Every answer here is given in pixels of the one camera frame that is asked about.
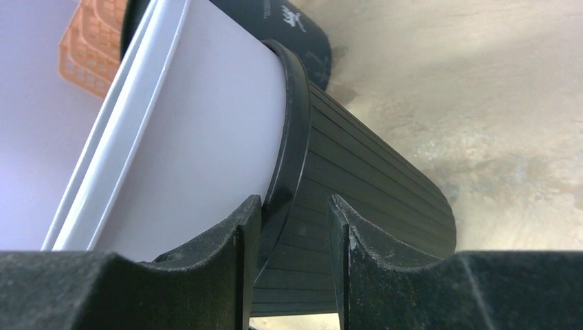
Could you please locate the grey plastic bucket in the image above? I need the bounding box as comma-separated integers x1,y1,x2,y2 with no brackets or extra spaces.
42,0,286,261

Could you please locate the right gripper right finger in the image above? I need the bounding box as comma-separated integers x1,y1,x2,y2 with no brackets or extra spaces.
327,195,582,329

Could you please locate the orange plastic file organizer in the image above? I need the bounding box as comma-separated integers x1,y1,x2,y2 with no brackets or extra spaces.
58,0,127,98

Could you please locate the dark navy cylindrical bin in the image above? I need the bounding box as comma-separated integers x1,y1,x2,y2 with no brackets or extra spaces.
113,1,332,105

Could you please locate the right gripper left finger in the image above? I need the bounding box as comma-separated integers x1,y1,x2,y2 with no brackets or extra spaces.
1,195,261,329

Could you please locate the black ribbed bin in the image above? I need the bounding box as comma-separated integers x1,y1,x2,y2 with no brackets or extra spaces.
251,40,457,317

